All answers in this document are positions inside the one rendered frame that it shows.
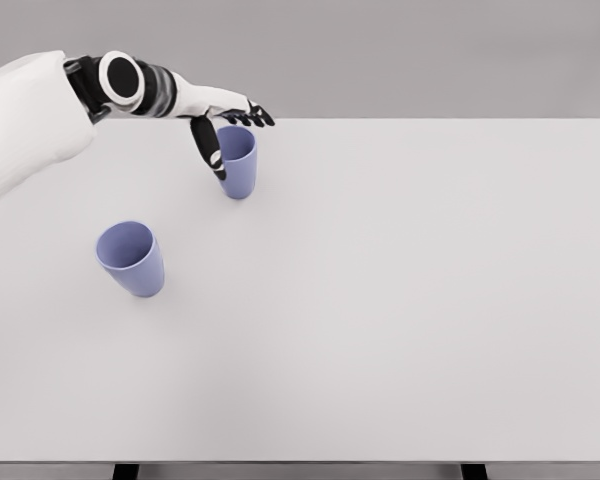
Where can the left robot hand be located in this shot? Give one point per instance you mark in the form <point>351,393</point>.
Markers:
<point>212,102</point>

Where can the blue plastic cup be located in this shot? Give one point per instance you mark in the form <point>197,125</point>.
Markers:
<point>135,262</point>
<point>240,167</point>

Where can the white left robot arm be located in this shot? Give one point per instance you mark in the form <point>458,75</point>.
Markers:
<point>25,115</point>

